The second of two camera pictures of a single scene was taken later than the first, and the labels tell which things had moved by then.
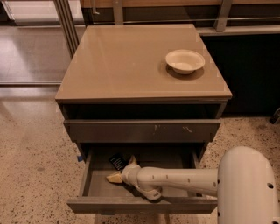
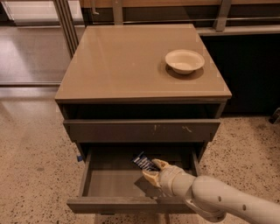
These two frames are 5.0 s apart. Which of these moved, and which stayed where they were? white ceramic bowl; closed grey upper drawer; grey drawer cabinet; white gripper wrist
Moved: white gripper wrist
Stayed: grey drawer cabinet; white ceramic bowl; closed grey upper drawer
